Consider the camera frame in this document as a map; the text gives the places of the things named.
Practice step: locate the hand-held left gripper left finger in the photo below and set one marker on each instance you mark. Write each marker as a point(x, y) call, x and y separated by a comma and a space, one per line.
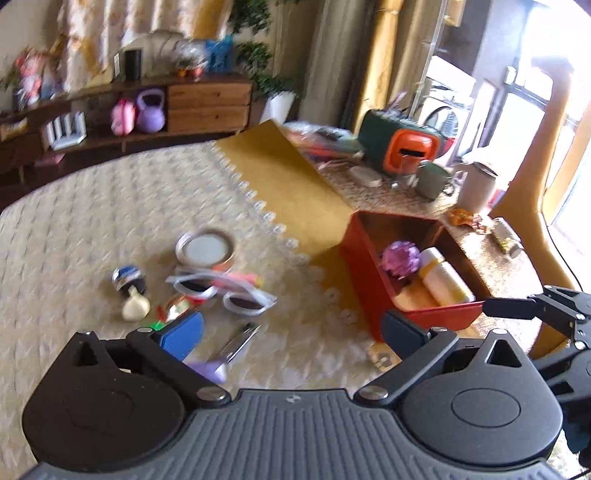
point(184, 330)

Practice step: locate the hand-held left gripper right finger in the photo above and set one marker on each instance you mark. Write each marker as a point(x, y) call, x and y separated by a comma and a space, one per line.
point(400, 331)

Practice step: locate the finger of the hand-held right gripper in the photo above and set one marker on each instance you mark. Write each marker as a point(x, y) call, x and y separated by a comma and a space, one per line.
point(508, 308)

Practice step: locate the green chess pawn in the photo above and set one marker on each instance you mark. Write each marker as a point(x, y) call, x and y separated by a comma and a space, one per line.
point(158, 324)

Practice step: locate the cream garlic toy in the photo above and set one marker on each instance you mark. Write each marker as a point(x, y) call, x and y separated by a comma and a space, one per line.
point(135, 307)

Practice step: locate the white round sunglasses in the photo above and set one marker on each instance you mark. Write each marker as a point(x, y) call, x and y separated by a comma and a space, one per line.
point(242, 304)

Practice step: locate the red metal box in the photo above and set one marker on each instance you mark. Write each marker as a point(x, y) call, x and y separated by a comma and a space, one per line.
point(364, 277)

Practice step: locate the red gold toy figure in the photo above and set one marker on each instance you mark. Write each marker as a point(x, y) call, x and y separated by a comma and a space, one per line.
point(178, 307)

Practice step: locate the white yellow plastic bottle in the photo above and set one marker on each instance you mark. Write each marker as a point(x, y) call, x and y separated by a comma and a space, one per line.
point(445, 281)

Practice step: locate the gold glitter bottle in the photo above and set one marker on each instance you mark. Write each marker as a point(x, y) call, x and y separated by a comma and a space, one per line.
point(507, 236)

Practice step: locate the purple knobbly toy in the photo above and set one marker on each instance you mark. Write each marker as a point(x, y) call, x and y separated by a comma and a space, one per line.
point(400, 258)

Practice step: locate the pink eraser stick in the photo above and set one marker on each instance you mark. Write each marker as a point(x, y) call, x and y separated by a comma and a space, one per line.
point(240, 278)

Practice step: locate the small blue black object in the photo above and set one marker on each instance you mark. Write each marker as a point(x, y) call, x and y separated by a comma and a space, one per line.
point(129, 277)

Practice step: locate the orange snack packet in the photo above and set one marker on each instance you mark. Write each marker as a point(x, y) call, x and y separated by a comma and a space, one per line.
point(461, 217)

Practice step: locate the yellow chair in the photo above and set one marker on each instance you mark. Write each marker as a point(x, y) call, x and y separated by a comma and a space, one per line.
point(526, 203)

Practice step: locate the white lidded mug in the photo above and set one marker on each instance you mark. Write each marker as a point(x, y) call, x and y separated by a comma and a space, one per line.
point(475, 189)

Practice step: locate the green mug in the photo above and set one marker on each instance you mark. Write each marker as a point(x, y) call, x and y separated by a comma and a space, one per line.
point(431, 182)

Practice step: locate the white round coaster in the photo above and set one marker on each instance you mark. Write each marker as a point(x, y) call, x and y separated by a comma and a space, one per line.
point(365, 176)

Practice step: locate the mustard yellow table runner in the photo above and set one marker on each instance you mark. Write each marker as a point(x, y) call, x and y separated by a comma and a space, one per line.
point(286, 184)

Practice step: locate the green orange desk organizer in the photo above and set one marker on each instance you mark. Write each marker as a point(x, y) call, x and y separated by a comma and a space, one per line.
point(411, 147)

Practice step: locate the washing machine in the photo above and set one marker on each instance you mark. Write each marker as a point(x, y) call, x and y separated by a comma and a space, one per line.
point(445, 120)

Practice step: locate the stack of plastic pouches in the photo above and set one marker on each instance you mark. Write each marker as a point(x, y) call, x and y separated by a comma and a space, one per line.
point(323, 138)

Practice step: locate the purple kettlebell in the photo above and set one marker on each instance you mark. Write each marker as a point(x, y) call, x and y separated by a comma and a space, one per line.
point(150, 115)

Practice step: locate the pink toy case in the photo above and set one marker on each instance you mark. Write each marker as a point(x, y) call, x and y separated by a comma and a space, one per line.
point(123, 117)

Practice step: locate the wooden sideboard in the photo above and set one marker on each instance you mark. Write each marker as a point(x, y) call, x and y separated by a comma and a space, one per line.
point(207, 104)

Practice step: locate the white router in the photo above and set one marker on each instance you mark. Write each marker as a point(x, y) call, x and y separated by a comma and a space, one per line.
point(64, 131)

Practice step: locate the white plant pot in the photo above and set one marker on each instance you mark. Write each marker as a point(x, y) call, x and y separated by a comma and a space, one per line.
point(281, 107)

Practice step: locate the black cylinder speaker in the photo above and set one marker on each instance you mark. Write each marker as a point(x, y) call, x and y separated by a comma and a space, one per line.
point(133, 63)

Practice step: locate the clear wrapped ornament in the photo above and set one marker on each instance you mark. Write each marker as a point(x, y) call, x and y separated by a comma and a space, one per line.
point(189, 57)

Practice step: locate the blue printed box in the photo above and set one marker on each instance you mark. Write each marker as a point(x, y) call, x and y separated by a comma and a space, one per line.
point(219, 54)

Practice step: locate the beige curtain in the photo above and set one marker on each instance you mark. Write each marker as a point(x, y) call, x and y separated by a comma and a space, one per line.
point(337, 60)

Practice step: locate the green leafy plant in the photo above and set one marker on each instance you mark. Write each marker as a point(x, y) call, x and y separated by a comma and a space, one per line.
point(256, 55)

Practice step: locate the colourful figurine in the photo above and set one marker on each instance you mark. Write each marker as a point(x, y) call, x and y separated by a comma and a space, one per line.
point(34, 76)

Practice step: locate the yellow patterned curtain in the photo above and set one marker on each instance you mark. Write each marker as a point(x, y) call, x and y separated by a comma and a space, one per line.
point(115, 23)

